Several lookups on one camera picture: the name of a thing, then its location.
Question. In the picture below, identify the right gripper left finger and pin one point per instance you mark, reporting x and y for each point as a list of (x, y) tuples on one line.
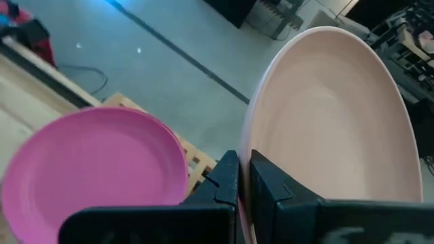
[(217, 183)]

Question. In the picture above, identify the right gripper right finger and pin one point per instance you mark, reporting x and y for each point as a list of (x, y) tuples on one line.
[(271, 189)]

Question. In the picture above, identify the peach plate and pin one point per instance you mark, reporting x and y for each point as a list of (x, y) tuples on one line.
[(332, 118)]

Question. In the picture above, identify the magenta plate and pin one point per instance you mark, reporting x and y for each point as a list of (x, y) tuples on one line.
[(95, 169)]

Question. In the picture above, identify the wooden slatted shelf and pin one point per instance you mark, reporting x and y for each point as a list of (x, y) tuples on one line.
[(196, 159)]

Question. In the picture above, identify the black equipment case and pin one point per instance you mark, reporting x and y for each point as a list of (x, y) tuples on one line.
[(230, 10)]

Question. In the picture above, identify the red black tool case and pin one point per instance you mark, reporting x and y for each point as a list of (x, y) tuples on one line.
[(44, 51)]

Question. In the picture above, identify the black aluminium table frame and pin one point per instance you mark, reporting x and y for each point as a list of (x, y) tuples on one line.
[(44, 76)]

